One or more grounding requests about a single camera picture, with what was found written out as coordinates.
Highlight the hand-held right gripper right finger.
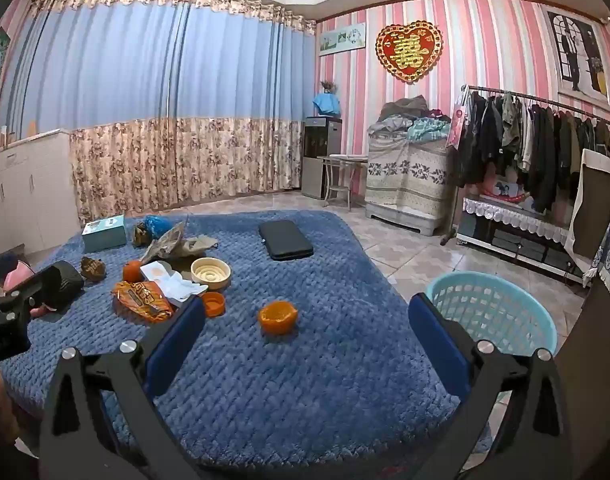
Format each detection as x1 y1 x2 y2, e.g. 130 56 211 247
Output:
407 292 573 480

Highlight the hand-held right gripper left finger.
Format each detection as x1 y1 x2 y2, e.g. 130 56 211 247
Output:
39 295 206 480

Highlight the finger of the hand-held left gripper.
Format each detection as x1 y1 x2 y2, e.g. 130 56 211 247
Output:
0 273 56 314

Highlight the black textured pouch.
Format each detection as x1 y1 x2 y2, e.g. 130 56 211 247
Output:
35 260 86 311

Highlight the small orange plastic dish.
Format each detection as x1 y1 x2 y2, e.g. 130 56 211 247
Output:
201 291 226 318

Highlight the orange snack packet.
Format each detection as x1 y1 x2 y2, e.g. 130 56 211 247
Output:
111 281 176 323

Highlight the white paper sheet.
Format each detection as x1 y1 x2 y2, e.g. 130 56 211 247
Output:
140 261 209 306

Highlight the light blue plastic basket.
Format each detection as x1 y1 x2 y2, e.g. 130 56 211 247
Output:
425 271 558 358

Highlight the cream ridged bowl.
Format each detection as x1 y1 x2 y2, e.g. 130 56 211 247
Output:
191 257 232 291

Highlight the orange peel cup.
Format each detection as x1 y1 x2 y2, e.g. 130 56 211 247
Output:
258 301 300 336

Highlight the blue plastic bag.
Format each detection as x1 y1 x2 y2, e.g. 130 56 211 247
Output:
144 215 174 238

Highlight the person's left forearm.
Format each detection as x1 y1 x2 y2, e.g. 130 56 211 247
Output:
0 367 23 443

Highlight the pink cloth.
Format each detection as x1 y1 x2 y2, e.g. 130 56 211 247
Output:
2 260 36 293

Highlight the grey brown crumpled paper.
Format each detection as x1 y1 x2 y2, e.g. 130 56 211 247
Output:
141 220 220 266

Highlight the teal tissue box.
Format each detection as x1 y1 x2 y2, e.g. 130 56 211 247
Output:
81 214 127 254

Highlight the white cabinet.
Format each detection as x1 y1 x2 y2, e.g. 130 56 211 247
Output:
0 130 80 261

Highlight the low glass cabinet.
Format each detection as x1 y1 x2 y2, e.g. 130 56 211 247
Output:
457 197 593 286

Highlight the blue knitted blanket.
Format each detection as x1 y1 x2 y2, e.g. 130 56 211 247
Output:
0 210 490 461

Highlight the white lace cloth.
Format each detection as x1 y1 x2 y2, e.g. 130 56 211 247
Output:
462 197 570 248

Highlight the black flat case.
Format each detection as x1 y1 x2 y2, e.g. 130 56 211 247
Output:
258 220 314 262

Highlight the brown cabinet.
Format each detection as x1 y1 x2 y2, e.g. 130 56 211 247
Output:
555 280 610 441

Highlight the cloth covered washing machine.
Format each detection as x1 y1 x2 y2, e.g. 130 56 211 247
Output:
365 132 450 237

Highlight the pink printed box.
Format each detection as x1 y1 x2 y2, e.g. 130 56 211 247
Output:
480 180 536 206

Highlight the small folding table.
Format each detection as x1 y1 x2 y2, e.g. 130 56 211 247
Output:
316 154 370 211

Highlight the teal patterned garment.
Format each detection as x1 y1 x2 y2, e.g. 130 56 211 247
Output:
406 117 452 142

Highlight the grey water dispenser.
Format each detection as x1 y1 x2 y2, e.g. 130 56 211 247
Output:
301 116 343 200

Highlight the row of hanging clothes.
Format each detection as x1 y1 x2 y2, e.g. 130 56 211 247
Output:
455 90 610 213

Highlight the pink hanging bag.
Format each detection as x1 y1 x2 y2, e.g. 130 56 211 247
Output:
446 92 470 150

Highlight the pile of dark clothes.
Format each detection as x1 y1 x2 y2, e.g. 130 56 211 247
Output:
367 96 453 142

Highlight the blue curtain with floral border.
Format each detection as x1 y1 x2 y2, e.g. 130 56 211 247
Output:
0 0 318 221

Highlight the metal clothes rack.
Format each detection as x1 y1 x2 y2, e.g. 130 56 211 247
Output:
441 84 610 247

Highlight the blue cloth cover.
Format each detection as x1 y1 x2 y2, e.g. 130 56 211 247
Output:
312 92 342 117

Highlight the red heart wall decoration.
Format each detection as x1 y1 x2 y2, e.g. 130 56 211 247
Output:
375 21 444 83

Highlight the landscape wall picture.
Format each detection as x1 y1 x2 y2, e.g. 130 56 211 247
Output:
317 24 368 57

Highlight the framed wall photo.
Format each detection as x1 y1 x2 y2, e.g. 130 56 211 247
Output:
540 4 610 111

